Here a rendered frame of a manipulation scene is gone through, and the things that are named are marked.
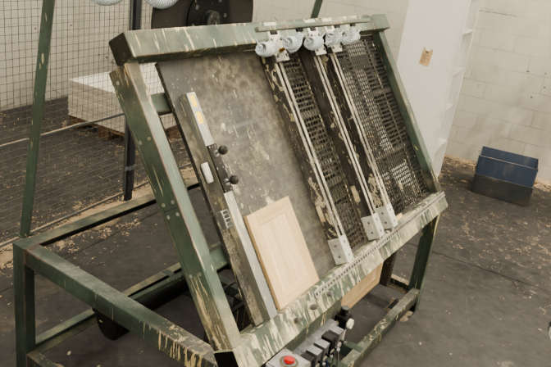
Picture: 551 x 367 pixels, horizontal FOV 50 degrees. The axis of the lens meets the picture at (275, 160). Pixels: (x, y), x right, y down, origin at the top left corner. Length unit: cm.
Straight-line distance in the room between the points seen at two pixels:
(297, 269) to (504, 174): 433
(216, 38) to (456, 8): 392
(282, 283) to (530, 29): 547
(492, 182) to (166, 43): 494
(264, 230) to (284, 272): 20
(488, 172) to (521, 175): 33
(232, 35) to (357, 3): 538
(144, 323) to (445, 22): 449
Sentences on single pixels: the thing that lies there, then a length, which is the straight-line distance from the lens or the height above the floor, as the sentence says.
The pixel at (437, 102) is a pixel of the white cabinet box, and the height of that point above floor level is 95.
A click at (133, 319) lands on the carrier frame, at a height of 77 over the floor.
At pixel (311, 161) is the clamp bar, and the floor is 134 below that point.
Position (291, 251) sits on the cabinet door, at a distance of 263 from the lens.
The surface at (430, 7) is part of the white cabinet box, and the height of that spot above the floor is 185.
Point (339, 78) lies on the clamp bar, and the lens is 327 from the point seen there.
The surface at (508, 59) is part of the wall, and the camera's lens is 751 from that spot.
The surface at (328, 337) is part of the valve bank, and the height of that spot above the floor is 76.
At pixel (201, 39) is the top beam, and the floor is 188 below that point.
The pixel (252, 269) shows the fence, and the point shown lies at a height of 108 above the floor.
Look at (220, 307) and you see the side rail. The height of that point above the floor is 104.
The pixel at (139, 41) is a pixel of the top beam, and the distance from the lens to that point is 223.
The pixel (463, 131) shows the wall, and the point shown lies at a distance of 773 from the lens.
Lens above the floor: 231
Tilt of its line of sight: 21 degrees down
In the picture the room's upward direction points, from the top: 8 degrees clockwise
